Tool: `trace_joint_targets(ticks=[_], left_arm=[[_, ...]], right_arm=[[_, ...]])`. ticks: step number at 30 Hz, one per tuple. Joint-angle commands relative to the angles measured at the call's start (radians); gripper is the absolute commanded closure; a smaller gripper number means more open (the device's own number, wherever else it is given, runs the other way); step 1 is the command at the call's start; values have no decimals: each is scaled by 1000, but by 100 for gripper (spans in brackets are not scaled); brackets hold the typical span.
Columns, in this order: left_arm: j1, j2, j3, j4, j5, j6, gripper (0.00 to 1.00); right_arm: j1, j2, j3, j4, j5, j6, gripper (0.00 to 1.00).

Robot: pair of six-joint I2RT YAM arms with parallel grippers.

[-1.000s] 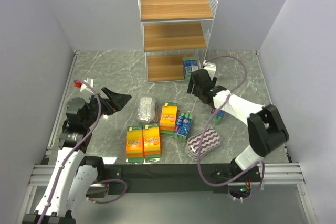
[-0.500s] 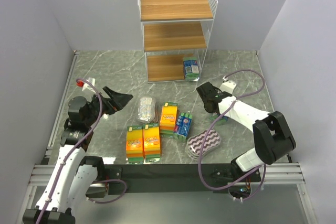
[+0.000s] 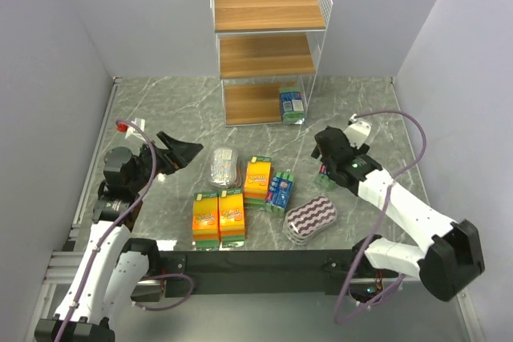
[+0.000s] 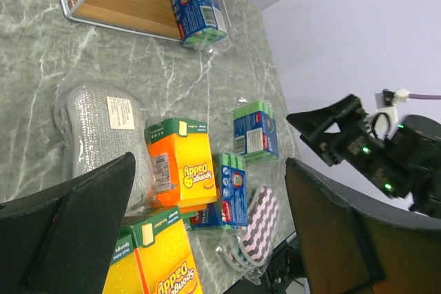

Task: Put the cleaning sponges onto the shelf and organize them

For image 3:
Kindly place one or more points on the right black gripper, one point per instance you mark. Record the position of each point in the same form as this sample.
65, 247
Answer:
325, 143

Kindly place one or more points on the purple wavy sponge pack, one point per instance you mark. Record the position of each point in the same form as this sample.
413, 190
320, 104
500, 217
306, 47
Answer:
304, 222

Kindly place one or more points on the aluminium frame rail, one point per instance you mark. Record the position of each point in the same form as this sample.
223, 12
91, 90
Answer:
445, 255

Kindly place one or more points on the orange sponge pack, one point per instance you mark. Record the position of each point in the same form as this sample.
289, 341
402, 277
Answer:
232, 217
256, 184
206, 220

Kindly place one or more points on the green sponge pack right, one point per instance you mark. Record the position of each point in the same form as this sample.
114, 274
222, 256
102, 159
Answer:
323, 181

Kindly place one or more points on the white wire wooden shelf rack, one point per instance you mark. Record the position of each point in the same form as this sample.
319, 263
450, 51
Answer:
262, 44

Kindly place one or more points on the silver mesh scrubber pack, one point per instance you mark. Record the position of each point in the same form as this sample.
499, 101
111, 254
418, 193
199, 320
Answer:
224, 169

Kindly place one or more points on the orange sponge pack left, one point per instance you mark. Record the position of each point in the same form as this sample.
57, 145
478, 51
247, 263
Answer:
206, 220

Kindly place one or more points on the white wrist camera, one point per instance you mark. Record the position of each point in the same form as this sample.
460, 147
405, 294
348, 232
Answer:
357, 132
130, 133

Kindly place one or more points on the black front base bar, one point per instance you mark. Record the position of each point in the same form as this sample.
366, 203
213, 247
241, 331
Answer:
261, 272

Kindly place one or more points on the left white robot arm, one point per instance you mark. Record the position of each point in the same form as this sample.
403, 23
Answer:
114, 261

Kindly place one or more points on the orange sponge pack right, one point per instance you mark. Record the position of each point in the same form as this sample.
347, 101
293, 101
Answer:
232, 217

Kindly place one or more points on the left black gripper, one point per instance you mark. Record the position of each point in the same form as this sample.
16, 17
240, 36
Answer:
167, 156

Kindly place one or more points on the blue green sponge pack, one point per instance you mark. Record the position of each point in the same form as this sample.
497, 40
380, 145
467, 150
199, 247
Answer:
279, 192
292, 106

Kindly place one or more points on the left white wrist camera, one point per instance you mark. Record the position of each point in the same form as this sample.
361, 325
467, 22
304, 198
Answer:
130, 133

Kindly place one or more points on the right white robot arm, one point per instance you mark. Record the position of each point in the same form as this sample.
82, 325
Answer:
445, 256

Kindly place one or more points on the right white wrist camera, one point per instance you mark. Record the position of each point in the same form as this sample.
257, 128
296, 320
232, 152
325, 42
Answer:
357, 132

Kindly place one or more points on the orange sponge pack upper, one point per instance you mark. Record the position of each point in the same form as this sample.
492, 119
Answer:
256, 184

